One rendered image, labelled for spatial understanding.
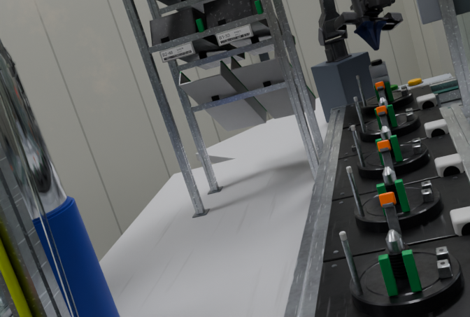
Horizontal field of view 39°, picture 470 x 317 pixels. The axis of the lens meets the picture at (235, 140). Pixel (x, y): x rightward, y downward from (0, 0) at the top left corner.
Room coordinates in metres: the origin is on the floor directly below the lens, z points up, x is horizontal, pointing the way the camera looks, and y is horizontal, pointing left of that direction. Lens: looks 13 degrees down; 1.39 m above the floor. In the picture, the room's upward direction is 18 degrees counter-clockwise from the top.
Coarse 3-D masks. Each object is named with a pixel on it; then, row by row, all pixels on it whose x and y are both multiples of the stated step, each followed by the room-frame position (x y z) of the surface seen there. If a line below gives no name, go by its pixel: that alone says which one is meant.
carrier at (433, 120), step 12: (408, 108) 1.47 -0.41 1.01; (432, 108) 1.54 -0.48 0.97; (360, 120) 1.45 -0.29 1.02; (372, 120) 1.53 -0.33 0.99; (396, 120) 1.42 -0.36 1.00; (408, 120) 1.43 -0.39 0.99; (420, 120) 1.47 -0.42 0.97; (432, 120) 1.44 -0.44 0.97; (444, 120) 1.35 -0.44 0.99; (348, 132) 1.57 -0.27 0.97; (360, 132) 1.46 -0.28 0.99; (372, 132) 1.43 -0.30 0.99; (396, 132) 1.40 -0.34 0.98; (408, 132) 1.40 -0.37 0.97; (420, 132) 1.38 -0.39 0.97; (432, 132) 1.33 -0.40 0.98; (444, 132) 1.32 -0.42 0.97; (348, 144) 1.47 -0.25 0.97; (360, 144) 1.44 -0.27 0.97; (372, 144) 1.41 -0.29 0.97; (348, 156) 1.38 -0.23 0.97
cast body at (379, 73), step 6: (378, 60) 1.70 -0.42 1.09; (372, 66) 1.70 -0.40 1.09; (378, 66) 1.69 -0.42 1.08; (384, 66) 1.68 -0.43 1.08; (372, 72) 1.69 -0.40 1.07; (378, 72) 1.69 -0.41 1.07; (384, 72) 1.68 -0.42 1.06; (372, 78) 1.70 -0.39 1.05; (378, 78) 1.68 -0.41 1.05; (384, 78) 1.68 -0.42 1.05; (384, 84) 1.68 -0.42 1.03; (390, 84) 1.68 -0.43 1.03
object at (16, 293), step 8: (0, 240) 0.75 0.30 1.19; (0, 248) 0.75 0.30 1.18; (0, 256) 0.75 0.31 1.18; (0, 264) 0.75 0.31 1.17; (8, 264) 0.75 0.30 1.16; (8, 272) 0.75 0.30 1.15; (8, 280) 0.75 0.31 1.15; (16, 280) 0.75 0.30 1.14; (8, 288) 0.75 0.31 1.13; (16, 288) 0.75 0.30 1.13; (16, 296) 0.75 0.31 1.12; (16, 304) 0.75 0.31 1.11; (24, 304) 0.75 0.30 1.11; (24, 312) 0.75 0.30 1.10
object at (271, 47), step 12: (216, 0) 1.67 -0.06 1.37; (228, 0) 1.65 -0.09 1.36; (240, 0) 1.64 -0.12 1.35; (252, 0) 1.63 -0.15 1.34; (204, 12) 1.68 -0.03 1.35; (216, 12) 1.66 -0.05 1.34; (228, 12) 1.64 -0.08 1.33; (240, 12) 1.63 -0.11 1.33; (252, 12) 1.61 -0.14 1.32; (216, 24) 1.65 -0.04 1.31; (252, 24) 1.65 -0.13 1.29; (264, 24) 1.66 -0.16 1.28; (252, 36) 1.73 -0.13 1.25; (264, 36) 1.74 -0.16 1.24; (264, 48) 1.84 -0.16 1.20
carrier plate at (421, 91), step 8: (416, 88) 1.80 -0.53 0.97; (424, 88) 1.77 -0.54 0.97; (416, 96) 1.71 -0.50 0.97; (352, 104) 1.85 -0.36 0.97; (360, 104) 1.82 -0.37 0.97; (408, 104) 1.65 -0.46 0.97; (416, 104) 1.62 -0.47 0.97; (352, 112) 1.76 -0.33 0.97; (400, 112) 1.60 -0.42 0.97; (344, 120) 1.70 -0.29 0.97; (352, 120) 1.67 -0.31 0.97; (368, 120) 1.62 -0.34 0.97; (344, 128) 1.63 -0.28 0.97
